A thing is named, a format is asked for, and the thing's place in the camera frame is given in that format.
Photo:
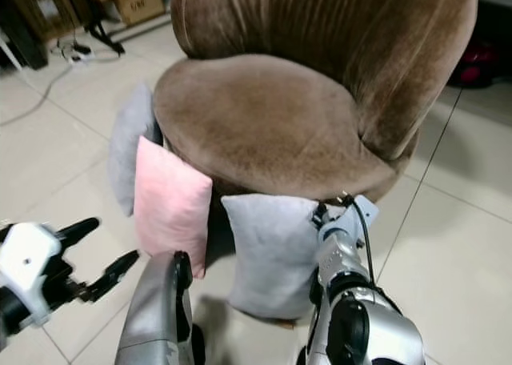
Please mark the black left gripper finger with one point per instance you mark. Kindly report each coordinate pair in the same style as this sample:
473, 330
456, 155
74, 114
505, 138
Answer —
78, 230
114, 274

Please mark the grey square pillow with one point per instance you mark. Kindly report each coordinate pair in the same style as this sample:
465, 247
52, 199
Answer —
130, 145
272, 253

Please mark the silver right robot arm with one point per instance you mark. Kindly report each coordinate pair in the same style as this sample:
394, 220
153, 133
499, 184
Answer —
384, 333

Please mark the pink square pillow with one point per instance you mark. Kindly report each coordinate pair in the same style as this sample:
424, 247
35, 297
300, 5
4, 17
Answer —
172, 205

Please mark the brown velvet armchair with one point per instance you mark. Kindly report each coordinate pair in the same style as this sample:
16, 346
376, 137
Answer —
256, 117

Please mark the black metal table foot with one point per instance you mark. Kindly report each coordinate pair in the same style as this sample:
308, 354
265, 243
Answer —
106, 38

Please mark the red object under table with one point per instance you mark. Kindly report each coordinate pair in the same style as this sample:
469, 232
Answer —
476, 65

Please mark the dark labelled cardboard box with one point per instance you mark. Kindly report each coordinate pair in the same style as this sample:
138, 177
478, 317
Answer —
44, 9

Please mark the printed cardboard box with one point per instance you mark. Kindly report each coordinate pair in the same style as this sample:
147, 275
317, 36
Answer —
140, 6

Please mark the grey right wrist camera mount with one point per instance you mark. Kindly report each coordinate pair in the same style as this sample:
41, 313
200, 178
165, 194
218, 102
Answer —
360, 213

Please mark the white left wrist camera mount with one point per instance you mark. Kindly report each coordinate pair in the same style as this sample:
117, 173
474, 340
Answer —
24, 261

